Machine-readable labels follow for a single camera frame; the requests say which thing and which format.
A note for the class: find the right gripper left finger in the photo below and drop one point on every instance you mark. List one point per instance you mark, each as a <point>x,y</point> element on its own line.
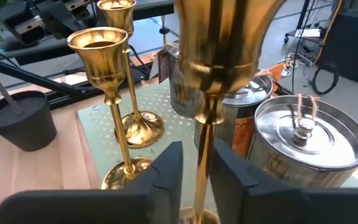
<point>89,205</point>

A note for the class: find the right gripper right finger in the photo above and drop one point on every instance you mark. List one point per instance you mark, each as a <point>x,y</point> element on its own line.
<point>291,207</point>

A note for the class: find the silver tin candle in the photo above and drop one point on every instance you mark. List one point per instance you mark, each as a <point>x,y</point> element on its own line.
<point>322,149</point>
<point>253,91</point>
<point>179,93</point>

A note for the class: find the gold candlestick holder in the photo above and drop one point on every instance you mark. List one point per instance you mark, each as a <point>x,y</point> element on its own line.
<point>140,129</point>
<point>101,65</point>
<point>222,46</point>

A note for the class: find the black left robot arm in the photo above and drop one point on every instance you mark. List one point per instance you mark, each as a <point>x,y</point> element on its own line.
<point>57,18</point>

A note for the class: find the black plant pot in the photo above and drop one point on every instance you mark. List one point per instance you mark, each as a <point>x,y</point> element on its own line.
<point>26,133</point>

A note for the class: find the green perforated metal shelf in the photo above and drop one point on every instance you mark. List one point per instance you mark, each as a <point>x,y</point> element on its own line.
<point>154,99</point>

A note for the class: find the black equipment case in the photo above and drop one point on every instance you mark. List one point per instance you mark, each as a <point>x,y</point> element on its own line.
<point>353,46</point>

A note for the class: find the wheeled stand base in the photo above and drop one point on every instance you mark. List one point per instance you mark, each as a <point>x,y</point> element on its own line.
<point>309,33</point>

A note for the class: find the black aluminium table frame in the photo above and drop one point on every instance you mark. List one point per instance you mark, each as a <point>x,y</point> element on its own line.
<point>26,74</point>

